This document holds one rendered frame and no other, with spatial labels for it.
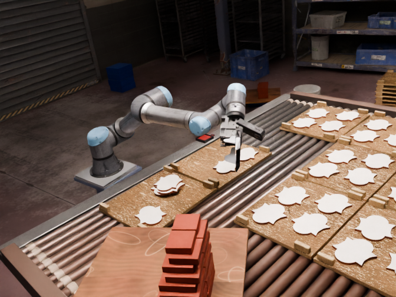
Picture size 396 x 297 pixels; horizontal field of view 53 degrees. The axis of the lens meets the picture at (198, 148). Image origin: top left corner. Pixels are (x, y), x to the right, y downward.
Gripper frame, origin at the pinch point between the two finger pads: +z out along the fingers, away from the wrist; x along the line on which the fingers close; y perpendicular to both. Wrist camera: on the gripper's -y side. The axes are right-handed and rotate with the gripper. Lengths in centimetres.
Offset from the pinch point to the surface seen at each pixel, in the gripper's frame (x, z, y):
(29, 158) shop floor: -251, -146, 246
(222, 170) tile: -45, -22, 9
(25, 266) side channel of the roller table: -18, 38, 76
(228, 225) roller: -28.6, 12.4, 3.4
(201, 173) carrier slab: -47, -21, 19
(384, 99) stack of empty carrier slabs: -218, -218, -145
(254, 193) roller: -38.2, -7.3, -6.8
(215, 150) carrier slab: -58, -42, 14
